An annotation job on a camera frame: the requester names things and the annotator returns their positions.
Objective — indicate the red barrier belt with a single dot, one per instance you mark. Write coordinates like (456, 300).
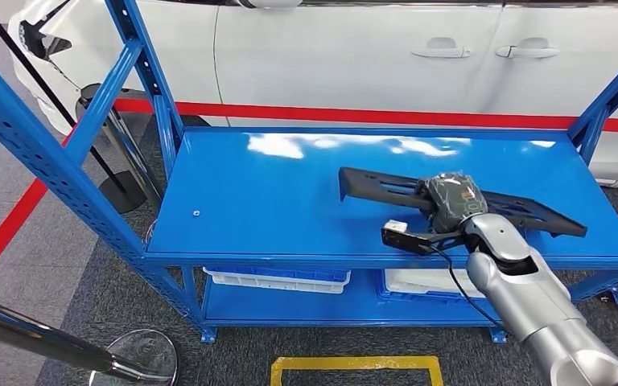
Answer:
(5, 234)
(341, 114)

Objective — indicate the black plastic panel part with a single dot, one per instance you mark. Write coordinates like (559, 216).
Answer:
(357, 189)

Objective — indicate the thin black pole stand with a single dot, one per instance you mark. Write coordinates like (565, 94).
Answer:
(122, 194)

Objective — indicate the chrome stanchion post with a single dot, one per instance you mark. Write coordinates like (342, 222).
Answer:
(88, 96)
(37, 341)

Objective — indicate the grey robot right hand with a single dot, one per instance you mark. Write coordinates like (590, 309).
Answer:
(455, 200)

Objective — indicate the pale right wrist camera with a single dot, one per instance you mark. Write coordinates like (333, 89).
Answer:
(395, 226)

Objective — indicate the white plastic bin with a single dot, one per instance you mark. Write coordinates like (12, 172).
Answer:
(271, 286)
(426, 282)

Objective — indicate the yellow floor tape square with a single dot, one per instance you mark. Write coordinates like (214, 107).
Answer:
(351, 363)

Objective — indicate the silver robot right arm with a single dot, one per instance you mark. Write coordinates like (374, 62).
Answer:
(533, 303)

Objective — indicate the white car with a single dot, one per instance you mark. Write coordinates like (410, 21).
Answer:
(341, 53)

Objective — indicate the black camera bracket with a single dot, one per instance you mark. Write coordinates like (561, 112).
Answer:
(405, 242)

